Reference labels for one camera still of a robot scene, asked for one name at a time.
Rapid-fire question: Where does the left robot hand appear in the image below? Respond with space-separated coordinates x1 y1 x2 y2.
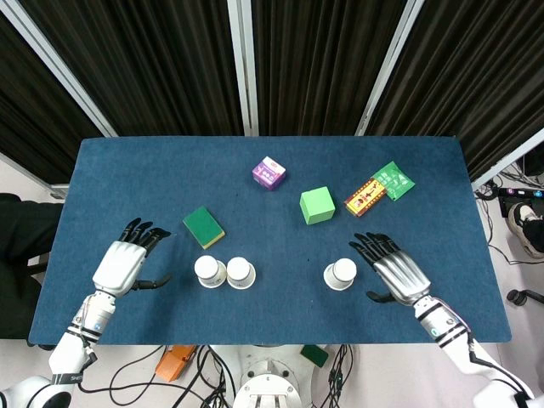
92 218 173 299

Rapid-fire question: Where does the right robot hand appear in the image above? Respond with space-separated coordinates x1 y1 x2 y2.
348 231 432 307

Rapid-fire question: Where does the white paper cup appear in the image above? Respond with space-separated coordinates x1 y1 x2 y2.
225 256 258 291
194 255 228 290
322 258 358 292

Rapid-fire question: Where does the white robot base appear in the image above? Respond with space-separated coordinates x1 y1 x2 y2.
210 344 341 408

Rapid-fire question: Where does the red yellow snack packet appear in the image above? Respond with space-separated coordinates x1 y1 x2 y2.
343 178 388 218

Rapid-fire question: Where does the green yellow sponge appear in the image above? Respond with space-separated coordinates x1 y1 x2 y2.
182 206 227 251

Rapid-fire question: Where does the green sachet packet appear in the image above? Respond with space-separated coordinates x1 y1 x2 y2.
371 161 416 201

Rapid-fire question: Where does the light green cube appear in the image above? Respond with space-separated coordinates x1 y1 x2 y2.
299 185 337 226

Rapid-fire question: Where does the orange device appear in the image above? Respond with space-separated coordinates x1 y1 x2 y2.
155 344 198 383

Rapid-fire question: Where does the dark green sponge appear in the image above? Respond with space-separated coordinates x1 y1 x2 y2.
299 344 331 369

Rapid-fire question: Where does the blue table cloth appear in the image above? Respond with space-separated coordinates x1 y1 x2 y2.
25 134 513 346

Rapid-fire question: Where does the black chair caster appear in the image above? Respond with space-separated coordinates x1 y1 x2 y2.
506 288 544 305

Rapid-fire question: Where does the white black sneaker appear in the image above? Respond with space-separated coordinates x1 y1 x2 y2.
507 201 544 258

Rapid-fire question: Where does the black power strip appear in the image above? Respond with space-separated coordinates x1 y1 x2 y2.
496 186 544 199

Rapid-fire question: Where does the purple white carton box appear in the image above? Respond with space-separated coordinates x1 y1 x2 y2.
252 156 287 191

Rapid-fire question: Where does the black curtain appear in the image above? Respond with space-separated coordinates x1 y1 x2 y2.
0 0 544 184

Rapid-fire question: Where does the black cable bundle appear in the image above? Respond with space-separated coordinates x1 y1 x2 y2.
318 344 362 408

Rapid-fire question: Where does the white frame post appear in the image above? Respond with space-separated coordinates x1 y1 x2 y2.
354 0 426 137
226 0 259 137
0 0 119 138
471 127 544 191

